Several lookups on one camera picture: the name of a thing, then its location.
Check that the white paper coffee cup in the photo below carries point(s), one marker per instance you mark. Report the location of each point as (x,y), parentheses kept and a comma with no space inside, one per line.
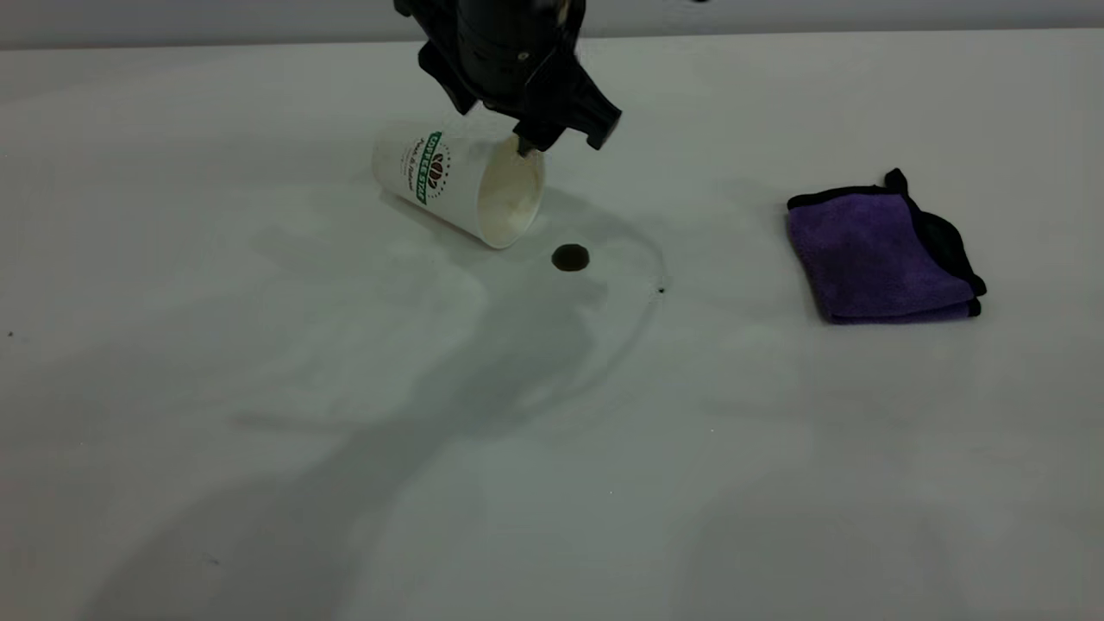
(448,185)

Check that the purple cloth with black trim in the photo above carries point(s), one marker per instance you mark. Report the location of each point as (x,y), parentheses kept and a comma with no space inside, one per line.
(871,254)

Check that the dark brown coffee stain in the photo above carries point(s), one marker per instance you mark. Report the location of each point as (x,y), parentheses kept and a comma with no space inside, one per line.
(570,258)

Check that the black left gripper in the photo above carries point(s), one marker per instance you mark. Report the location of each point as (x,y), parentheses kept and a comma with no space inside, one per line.
(509,52)

